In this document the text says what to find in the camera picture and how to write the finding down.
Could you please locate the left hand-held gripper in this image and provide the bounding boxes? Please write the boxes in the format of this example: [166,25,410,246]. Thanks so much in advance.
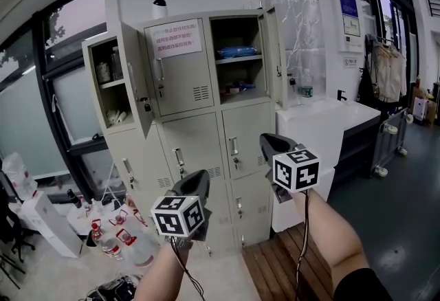
[150,169,212,241]

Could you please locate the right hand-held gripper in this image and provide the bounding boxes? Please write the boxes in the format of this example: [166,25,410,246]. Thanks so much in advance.
[259,133,320,204]

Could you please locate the beige metal locker cabinet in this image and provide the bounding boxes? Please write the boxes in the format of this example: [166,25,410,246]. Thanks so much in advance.
[81,7,289,256]

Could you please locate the grey metal locker cabinet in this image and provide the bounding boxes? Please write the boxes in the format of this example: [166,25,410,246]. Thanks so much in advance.
[104,17,276,254]

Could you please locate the person's left forearm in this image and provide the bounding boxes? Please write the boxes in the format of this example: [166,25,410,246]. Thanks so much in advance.
[133,241,190,301]

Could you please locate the person's right forearm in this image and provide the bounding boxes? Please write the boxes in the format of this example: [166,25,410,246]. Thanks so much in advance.
[290,189,371,276]

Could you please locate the white sink counter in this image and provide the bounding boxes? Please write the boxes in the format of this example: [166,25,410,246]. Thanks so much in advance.
[274,96,382,234]

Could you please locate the clear jug pink liquid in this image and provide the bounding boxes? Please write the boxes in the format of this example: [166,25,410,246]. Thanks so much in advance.
[123,191,138,211]

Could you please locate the clear bottle green label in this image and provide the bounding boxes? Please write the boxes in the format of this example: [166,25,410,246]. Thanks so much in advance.
[297,68,314,107]

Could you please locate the white gloves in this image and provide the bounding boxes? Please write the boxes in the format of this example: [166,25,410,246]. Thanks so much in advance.
[105,109,128,125]

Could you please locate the blue plastic packet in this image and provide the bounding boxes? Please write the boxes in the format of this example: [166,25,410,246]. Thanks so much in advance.
[219,45,258,60]

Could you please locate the black hanging bag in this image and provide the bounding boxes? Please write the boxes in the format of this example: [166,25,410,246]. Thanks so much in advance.
[357,67,375,104]

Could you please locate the brown wooden slat platform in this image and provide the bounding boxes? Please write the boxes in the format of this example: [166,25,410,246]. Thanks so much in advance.
[241,223,336,301]

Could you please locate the grey metal rolling cart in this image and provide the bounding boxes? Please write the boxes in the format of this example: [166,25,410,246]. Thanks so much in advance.
[371,109,415,179]

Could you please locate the white low floor box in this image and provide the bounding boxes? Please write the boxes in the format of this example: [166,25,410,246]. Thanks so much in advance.
[67,201,138,237]

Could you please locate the black thermos bottle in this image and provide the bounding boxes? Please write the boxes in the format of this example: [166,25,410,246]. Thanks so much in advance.
[67,188,83,210]

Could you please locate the beige hanging garments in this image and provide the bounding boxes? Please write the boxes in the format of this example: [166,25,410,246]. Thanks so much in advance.
[369,36,408,103]

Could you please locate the white water dispenser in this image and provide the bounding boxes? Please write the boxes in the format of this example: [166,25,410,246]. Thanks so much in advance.
[20,190,84,259]

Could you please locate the clear plastic bottle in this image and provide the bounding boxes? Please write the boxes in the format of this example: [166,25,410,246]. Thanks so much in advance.
[110,46,124,81]

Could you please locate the white air purifier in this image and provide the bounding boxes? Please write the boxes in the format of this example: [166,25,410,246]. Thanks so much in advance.
[412,96,429,122]

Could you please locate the white paper notice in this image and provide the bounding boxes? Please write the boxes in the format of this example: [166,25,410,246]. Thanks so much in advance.
[144,19,203,59]

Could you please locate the person's black shirt sleeve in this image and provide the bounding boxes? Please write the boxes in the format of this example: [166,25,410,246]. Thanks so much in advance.
[333,267,395,301]

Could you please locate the large clear water bottle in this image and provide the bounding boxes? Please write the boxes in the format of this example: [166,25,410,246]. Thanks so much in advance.
[1,151,39,203]

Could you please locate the black office chair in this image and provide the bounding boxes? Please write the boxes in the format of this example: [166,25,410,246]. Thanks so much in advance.
[0,172,37,263]

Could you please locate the black metal railing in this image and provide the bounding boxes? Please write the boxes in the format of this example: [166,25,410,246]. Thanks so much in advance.
[422,0,440,17]

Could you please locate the empty clear jug red handle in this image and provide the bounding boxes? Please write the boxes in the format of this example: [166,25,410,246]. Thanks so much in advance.
[132,208,149,227]
[115,227,155,268]
[109,209,129,227]

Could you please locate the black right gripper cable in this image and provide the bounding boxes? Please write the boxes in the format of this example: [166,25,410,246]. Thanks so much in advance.
[295,191,310,301]

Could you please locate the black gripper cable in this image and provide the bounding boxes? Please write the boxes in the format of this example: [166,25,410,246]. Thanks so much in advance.
[295,191,310,301]
[170,241,206,301]

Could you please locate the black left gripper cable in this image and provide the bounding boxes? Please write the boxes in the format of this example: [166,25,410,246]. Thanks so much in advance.
[170,241,206,301]

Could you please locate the white cable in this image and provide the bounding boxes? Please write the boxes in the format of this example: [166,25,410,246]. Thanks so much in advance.
[102,161,118,206]

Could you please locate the white wall chart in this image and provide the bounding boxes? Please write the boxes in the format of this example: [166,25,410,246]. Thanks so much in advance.
[342,14,361,38]

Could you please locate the white security camera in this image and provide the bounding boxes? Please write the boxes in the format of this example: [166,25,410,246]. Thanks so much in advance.
[153,0,169,19]

